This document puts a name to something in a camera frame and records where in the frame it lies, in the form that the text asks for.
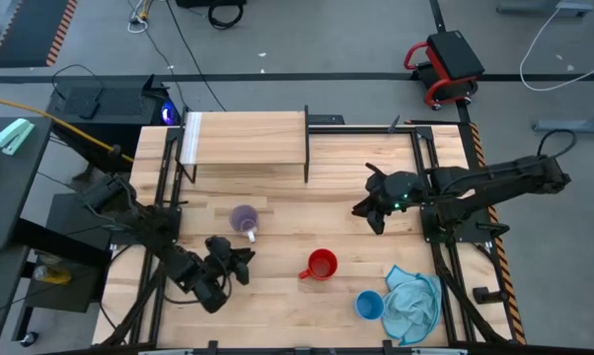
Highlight grey table foot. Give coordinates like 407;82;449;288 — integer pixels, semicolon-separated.
532;106;594;134
496;0;594;19

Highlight orange black hazard strip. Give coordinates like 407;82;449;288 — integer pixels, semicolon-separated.
468;122;528;346

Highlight blue cup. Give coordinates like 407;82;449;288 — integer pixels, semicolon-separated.
354;290;386;321

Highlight black cart plate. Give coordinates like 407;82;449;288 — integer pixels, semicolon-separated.
25;191;115;315

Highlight black metal table frame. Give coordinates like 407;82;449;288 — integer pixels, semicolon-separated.
99;122;515;355

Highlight mint green stapler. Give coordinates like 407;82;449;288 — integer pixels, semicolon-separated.
0;117;36;157

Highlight yellow bottle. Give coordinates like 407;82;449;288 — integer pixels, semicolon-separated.
33;264;74;286

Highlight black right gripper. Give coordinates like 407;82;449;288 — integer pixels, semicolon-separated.
351;170;426;236

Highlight purple mug with white handle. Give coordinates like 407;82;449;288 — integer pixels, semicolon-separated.
228;204;261;244

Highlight black mat with orange stripes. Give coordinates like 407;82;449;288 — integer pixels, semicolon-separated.
0;0;80;69

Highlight black flat device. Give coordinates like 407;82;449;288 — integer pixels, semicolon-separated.
308;113;346;125

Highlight red mug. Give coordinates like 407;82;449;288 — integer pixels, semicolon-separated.
297;248;339;282

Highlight black desk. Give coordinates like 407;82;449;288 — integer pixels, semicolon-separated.
0;116;54;355

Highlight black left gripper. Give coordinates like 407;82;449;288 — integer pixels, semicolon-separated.
203;235;257;288

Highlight wooden shelf with black legs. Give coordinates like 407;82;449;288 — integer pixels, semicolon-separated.
176;104;312;184

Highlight red and black rolling stool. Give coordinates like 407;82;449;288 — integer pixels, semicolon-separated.
403;30;486;111

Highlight white floor cable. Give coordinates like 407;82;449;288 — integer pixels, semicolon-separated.
518;4;594;93

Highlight coiled black cable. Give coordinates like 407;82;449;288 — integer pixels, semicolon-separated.
206;2;246;31

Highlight black clamp knob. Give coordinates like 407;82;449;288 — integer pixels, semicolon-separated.
472;285;508;305

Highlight light blue cloth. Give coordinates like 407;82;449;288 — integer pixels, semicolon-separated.
379;264;444;346

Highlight yellow floor cable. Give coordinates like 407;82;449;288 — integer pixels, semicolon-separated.
0;94;135;164

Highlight black computer tower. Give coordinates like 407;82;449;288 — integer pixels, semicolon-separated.
46;73;183;174

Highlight black power adapter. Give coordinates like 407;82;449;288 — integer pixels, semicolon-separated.
77;101;101;120

